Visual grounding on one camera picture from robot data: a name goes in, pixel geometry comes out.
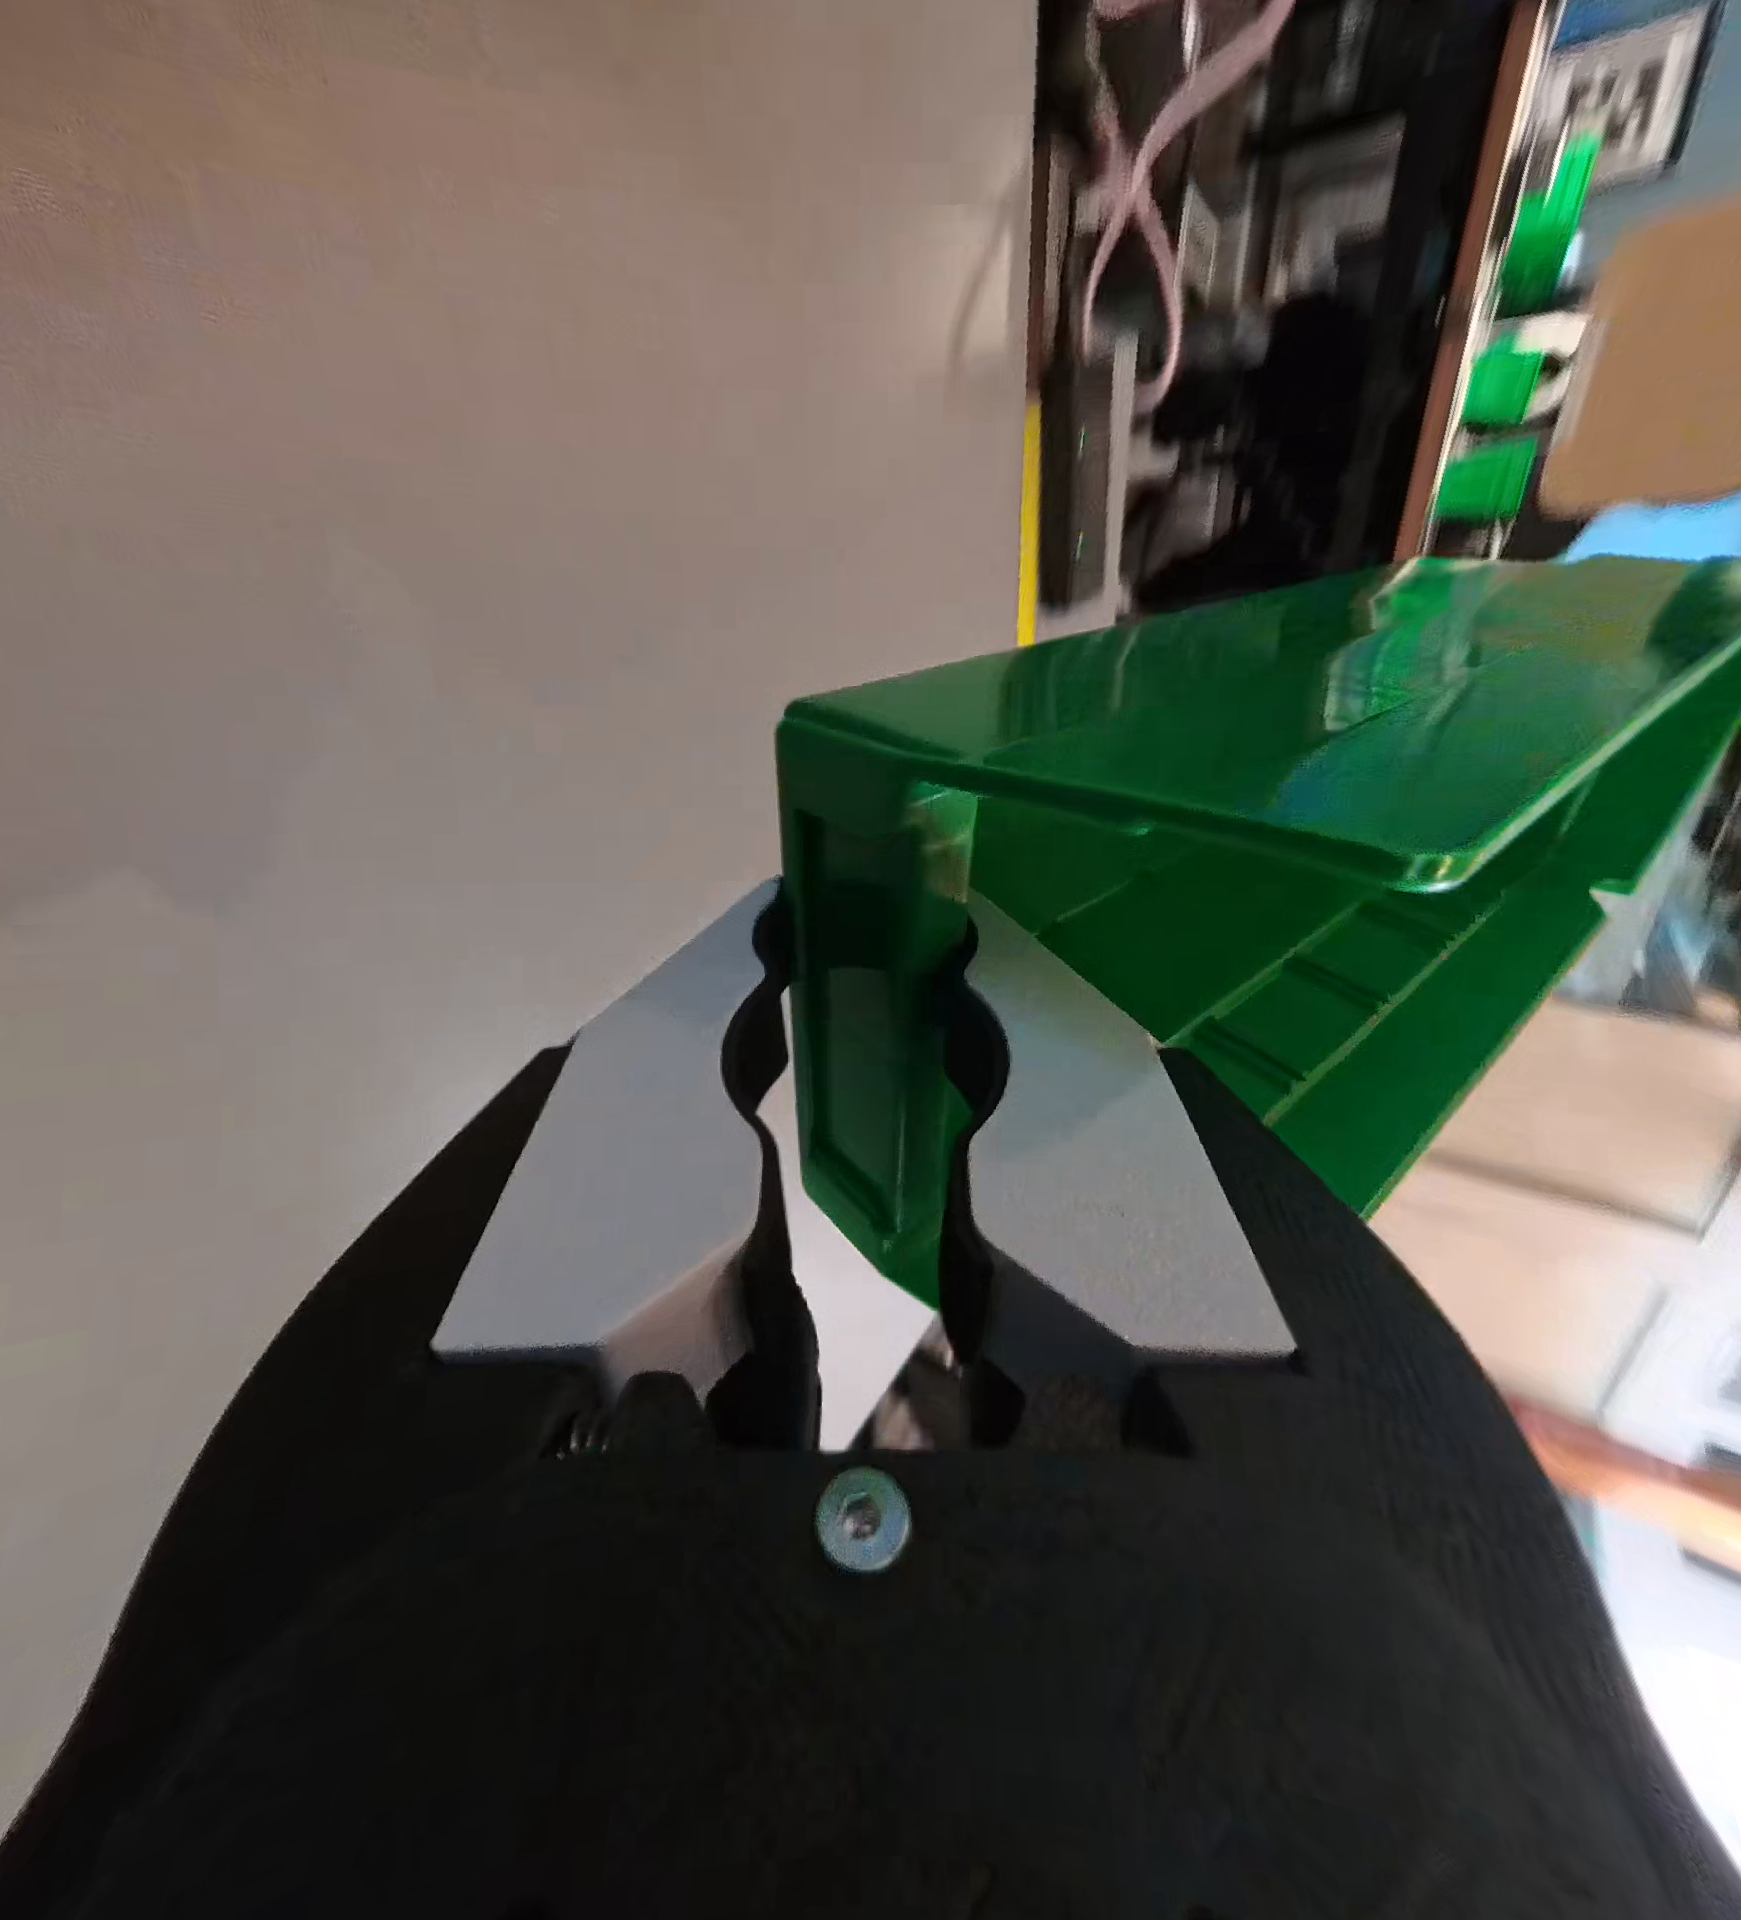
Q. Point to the wooden workbench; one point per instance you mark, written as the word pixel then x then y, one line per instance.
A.
pixel 1463 299

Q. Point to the green bins clear case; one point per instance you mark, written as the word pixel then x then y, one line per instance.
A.
pixel 1507 389

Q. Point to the green plastic bin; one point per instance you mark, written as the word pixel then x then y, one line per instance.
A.
pixel 1334 721

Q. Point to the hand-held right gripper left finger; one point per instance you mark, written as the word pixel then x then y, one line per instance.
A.
pixel 600 1200

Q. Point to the brown cardboard panel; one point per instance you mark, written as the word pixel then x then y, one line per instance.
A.
pixel 1680 346

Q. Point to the yellow tape strip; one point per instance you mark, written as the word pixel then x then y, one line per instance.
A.
pixel 1029 526

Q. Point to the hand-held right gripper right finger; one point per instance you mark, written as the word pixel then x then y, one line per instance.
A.
pixel 1109 1200

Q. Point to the framed fiducial tag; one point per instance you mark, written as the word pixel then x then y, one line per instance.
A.
pixel 1621 90

